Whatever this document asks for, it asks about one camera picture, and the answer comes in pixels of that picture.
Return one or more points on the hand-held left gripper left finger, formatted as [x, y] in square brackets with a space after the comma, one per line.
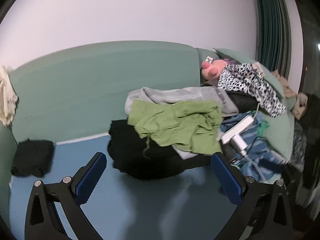
[90, 178]

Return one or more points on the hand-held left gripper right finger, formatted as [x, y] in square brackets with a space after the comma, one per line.
[227, 180]

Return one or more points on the green cloth garment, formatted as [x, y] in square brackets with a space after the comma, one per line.
[175, 122]

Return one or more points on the blue striped cloth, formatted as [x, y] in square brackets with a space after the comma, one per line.
[260, 145]

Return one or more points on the white power adapter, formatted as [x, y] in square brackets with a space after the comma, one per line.
[237, 131]

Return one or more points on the black garment pile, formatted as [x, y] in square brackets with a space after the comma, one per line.
[135, 155]

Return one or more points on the folded black garment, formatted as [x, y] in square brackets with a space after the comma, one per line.
[32, 157]

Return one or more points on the green pillow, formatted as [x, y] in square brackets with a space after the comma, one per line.
[285, 127]

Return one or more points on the green upholstered backrest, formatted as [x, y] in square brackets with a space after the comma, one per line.
[75, 87]

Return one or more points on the dark cloth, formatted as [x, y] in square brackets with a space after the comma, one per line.
[308, 130]

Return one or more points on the grey sweatshirt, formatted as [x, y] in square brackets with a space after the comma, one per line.
[175, 93]

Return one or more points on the leopard print cloth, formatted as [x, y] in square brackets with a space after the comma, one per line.
[246, 80]

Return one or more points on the beige crumpled cloth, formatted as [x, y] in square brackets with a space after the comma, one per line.
[298, 102]

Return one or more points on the pink plush toy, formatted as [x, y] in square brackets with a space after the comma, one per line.
[213, 68]

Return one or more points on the cream fluffy cloth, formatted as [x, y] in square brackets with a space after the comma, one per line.
[6, 97]

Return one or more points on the teal curtain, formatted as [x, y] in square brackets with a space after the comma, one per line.
[271, 22]

